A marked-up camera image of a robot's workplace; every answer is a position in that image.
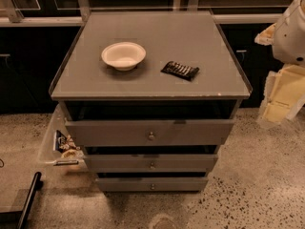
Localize black bar object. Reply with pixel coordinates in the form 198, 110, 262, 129
0, 172, 44, 229

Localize grey bottom drawer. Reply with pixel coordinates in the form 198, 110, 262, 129
96, 177, 208, 192

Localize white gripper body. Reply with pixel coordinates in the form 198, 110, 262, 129
257, 64, 305, 125

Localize grey drawer cabinet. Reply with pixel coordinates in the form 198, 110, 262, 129
51, 11, 251, 179

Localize clear plastic bin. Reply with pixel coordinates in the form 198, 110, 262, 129
38, 105, 87, 172

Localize grey top drawer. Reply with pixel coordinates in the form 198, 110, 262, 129
66, 119, 234, 147

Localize snack packets in bin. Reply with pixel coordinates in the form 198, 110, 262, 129
53, 130, 83, 158

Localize black snack packet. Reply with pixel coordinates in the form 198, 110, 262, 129
161, 61, 199, 81

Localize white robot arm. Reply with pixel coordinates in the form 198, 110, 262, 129
254, 0, 305, 128

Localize metal window rail frame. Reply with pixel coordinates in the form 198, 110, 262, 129
0, 0, 293, 27

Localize grey drawer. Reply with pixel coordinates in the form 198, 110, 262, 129
66, 119, 234, 147
96, 177, 208, 192
84, 154, 218, 173

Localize white paper bowl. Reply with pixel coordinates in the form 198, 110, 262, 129
101, 42, 146, 71

